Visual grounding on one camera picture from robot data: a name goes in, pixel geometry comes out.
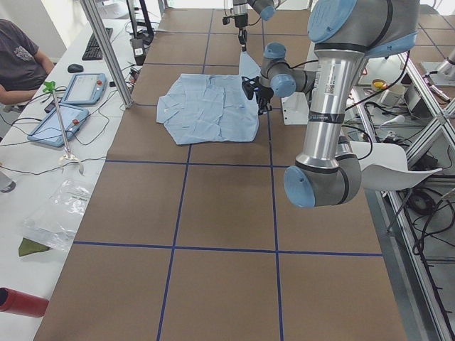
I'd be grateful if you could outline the seated person grey shirt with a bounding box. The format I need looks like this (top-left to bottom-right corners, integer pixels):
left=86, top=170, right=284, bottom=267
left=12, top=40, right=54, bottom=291
left=1, top=19, right=54, bottom=105

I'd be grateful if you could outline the red cylindrical bottle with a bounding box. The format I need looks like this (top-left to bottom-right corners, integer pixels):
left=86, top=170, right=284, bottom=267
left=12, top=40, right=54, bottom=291
left=1, top=288, right=49, bottom=318

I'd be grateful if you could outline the far teach pendant tablet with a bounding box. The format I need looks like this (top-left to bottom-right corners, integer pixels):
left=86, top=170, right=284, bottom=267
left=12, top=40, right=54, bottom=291
left=61, top=73, right=107, bottom=106

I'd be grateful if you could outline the teach pendant tablet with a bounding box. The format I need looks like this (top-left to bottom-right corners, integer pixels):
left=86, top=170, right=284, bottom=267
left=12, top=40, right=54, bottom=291
left=27, top=104, right=89, bottom=148
left=61, top=73, right=107, bottom=106

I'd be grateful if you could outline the black keyboard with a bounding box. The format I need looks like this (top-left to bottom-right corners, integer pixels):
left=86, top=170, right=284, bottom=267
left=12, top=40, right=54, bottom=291
left=82, top=33, right=103, bottom=61

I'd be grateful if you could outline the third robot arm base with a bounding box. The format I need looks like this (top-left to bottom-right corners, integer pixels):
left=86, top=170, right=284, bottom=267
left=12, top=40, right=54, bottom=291
left=421, top=50, right=454, bottom=87

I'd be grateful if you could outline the black computer mouse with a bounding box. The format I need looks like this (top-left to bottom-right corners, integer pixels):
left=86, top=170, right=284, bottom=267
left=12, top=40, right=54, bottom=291
left=67, top=63, right=84, bottom=73

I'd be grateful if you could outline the light blue button shirt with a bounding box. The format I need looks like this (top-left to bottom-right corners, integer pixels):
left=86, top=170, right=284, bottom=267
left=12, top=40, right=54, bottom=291
left=156, top=52, right=260, bottom=145

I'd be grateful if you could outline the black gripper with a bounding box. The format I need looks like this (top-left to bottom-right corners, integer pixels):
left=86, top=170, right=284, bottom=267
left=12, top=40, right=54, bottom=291
left=223, top=13, right=248, bottom=52
left=241, top=76, right=274, bottom=115

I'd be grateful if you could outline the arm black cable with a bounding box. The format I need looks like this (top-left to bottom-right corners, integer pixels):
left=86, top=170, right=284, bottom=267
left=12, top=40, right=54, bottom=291
left=287, top=49, right=412, bottom=164

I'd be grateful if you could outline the aluminium frame post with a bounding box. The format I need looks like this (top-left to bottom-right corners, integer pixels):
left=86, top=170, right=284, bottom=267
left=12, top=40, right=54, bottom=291
left=80, top=0, right=133, bottom=109

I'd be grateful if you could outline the clear plastic bag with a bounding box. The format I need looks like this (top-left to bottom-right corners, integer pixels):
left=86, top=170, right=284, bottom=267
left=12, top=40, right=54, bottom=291
left=21, top=179, right=94, bottom=251

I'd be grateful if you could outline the green cloth piece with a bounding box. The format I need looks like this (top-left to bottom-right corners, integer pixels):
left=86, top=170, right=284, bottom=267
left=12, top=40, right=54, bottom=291
left=18, top=237, right=50, bottom=257

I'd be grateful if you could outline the near teach pendant tablet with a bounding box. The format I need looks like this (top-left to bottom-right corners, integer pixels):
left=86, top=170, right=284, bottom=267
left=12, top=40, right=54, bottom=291
left=27, top=104, right=89, bottom=148

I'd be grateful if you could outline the metal reacher grabber stick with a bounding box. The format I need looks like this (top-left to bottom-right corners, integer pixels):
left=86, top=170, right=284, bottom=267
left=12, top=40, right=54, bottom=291
left=43, top=81, right=84, bottom=175

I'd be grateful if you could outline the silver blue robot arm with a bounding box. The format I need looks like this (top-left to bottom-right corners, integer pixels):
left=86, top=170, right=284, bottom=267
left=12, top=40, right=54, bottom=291
left=242, top=0, right=419, bottom=207
left=223, top=0, right=286, bottom=52

